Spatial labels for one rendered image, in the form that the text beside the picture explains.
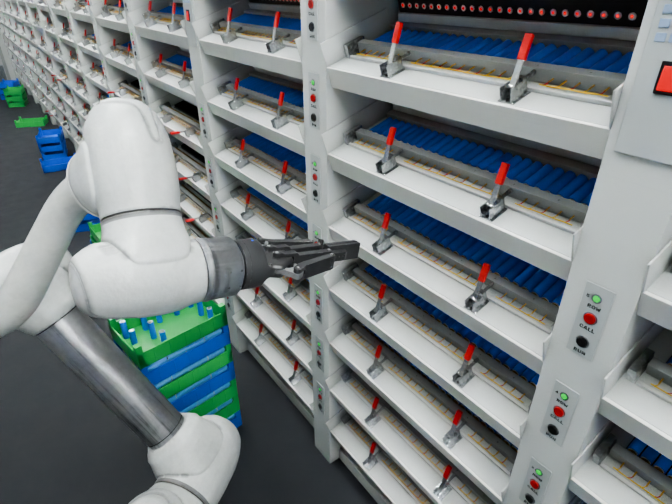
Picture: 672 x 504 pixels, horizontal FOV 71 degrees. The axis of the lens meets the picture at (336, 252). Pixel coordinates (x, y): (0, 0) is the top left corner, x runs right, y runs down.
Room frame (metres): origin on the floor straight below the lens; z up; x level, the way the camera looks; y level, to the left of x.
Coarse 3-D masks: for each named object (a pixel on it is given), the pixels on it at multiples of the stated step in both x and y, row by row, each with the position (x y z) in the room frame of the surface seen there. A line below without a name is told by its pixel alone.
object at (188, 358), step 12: (216, 336) 1.20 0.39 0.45; (228, 336) 1.23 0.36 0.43; (120, 348) 1.16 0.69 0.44; (204, 348) 1.17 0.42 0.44; (216, 348) 1.20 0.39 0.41; (180, 360) 1.11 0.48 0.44; (192, 360) 1.14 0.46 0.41; (144, 372) 1.03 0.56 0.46; (156, 372) 1.05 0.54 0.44; (168, 372) 1.08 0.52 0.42
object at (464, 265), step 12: (360, 204) 1.09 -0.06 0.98; (372, 216) 1.03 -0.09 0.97; (396, 228) 0.96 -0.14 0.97; (408, 240) 0.93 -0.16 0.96; (420, 240) 0.90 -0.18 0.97; (432, 252) 0.87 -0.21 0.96; (444, 252) 0.85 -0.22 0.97; (444, 264) 0.83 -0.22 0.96; (456, 264) 0.82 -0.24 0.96; (468, 264) 0.80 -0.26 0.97; (468, 276) 0.78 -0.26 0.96; (492, 276) 0.76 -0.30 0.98; (504, 288) 0.72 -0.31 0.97; (516, 288) 0.71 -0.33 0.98; (516, 300) 0.71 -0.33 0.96; (528, 300) 0.68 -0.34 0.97; (540, 300) 0.68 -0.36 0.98; (540, 312) 0.67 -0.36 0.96; (552, 312) 0.65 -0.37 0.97
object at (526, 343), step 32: (352, 192) 1.11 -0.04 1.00; (352, 224) 1.05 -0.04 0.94; (384, 256) 0.91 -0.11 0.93; (416, 288) 0.82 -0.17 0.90; (448, 288) 0.78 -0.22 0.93; (480, 320) 0.68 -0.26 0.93; (512, 320) 0.67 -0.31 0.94; (544, 320) 0.66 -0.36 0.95; (512, 352) 0.63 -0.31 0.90; (544, 352) 0.57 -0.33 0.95
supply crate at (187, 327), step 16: (208, 304) 1.31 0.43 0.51; (224, 304) 1.24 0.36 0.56; (112, 320) 1.16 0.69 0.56; (128, 320) 1.21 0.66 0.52; (176, 320) 1.25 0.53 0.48; (192, 320) 1.25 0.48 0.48; (208, 320) 1.19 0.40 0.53; (224, 320) 1.23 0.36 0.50; (112, 336) 1.16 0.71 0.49; (144, 336) 1.17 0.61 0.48; (176, 336) 1.11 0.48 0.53; (192, 336) 1.15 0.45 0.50; (128, 352) 1.08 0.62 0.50; (144, 352) 1.04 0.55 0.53; (160, 352) 1.07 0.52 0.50
